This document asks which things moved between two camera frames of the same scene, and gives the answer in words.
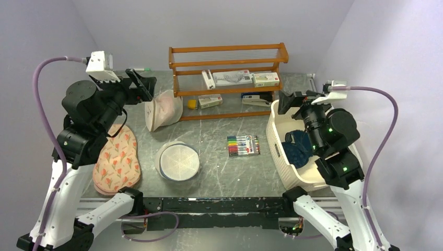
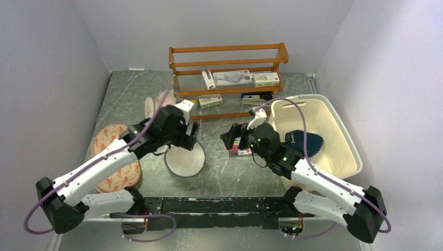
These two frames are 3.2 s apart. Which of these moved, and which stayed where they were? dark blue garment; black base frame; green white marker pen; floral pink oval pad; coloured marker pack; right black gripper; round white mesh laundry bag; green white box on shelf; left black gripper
Moved: left black gripper; round white mesh laundry bag; right black gripper
Stayed: coloured marker pack; green white marker pen; dark blue garment; black base frame; green white box on shelf; floral pink oval pad
